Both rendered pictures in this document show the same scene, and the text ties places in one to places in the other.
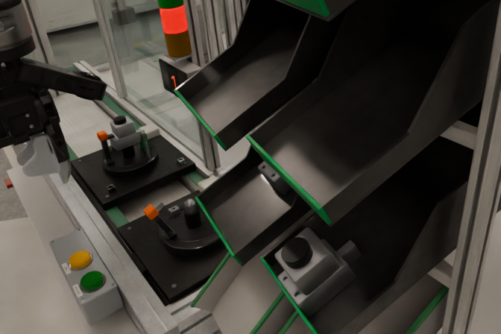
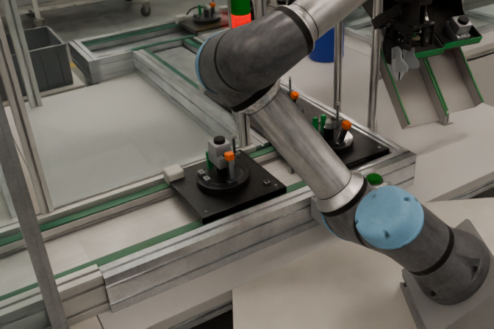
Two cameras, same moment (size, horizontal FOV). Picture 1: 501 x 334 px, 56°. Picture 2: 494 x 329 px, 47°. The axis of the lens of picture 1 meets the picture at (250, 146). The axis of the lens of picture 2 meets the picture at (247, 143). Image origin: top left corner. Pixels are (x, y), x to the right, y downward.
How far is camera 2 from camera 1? 178 cm
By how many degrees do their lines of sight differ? 73
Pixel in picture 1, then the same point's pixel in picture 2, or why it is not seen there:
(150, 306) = (392, 157)
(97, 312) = not seen: hidden behind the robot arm
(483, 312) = (363, 101)
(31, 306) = (359, 253)
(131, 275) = (366, 167)
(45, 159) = (411, 58)
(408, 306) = not seen: hidden behind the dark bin
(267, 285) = (408, 91)
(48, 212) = (230, 274)
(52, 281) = (332, 248)
